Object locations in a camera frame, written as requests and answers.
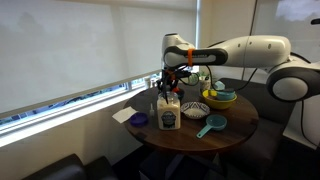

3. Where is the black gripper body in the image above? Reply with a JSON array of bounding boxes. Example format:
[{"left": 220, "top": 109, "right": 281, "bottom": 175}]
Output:
[{"left": 161, "top": 68, "right": 183, "bottom": 85}]

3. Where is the dark blue bowl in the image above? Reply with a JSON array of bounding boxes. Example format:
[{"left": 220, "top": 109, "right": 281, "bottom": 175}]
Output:
[{"left": 172, "top": 87, "right": 186, "bottom": 102}]

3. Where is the blue white patterned bowl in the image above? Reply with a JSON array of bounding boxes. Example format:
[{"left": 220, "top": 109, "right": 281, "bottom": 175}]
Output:
[{"left": 180, "top": 101, "right": 211, "bottom": 121}]

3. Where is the patterned paper cup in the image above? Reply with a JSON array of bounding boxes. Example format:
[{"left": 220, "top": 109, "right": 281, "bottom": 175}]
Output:
[{"left": 198, "top": 75, "right": 214, "bottom": 95}]

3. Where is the yellow bowl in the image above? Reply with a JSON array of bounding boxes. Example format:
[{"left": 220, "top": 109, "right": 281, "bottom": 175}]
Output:
[{"left": 201, "top": 88, "right": 238, "bottom": 111}]

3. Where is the teal bowl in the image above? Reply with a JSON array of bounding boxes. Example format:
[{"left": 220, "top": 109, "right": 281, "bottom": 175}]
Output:
[{"left": 215, "top": 88, "right": 237, "bottom": 102}]

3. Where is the teal measuring cup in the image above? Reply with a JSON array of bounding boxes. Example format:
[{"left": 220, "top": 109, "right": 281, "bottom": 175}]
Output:
[{"left": 195, "top": 113, "right": 229, "bottom": 140}]

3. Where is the white windowsill container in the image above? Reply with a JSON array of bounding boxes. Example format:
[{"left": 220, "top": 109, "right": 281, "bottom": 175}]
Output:
[{"left": 143, "top": 76, "right": 152, "bottom": 90}]

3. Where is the glass jar of rice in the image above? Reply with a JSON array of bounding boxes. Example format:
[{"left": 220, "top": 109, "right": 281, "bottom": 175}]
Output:
[{"left": 156, "top": 91, "right": 182, "bottom": 131}]

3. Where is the white plastic fork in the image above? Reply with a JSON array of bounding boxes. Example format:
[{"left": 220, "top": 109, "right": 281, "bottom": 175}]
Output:
[{"left": 148, "top": 102, "right": 156, "bottom": 118}]

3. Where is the green plant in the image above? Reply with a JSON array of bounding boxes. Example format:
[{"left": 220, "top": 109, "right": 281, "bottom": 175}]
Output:
[{"left": 188, "top": 72, "right": 201, "bottom": 86}]

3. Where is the purple jar lid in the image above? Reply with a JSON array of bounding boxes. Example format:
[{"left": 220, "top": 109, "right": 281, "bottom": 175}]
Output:
[{"left": 129, "top": 112, "right": 150, "bottom": 128}]

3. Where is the white paper napkin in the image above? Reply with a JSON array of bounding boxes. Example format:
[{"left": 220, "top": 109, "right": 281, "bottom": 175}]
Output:
[{"left": 111, "top": 106, "right": 139, "bottom": 125}]

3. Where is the teal sponge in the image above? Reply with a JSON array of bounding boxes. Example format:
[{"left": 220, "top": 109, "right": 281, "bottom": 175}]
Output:
[{"left": 213, "top": 80, "right": 226, "bottom": 91}]

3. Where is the round wooden table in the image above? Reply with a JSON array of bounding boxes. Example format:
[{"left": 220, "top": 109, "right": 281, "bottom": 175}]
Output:
[{"left": 122, "top": 82, "right": 260, "bottom": 180}]

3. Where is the white roller blind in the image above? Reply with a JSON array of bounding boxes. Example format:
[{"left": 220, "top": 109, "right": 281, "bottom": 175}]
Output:
[{"left": 0, "top": 0, "right": 198, "bottom": 118}]

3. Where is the dark grey sofa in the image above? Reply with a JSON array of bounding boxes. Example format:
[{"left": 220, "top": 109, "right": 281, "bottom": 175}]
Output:
[{"left": 215, "top": 77, "right": 299, "bottom": 180}]

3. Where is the black leather chair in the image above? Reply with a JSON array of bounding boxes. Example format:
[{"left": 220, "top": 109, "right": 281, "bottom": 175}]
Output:
[{"left": 22, "top": 153, "right": 118, "bottom": 180}]

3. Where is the orange cable tie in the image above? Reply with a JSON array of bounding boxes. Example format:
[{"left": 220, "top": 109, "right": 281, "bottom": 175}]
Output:
[{"left": 187, "top": 47, "right": 195, "bottom": 67}]

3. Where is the white window frame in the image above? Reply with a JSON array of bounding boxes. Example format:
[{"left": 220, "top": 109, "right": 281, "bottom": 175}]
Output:
[{"left": 0, "top": 0, "right": 202, "bottom": 148}]

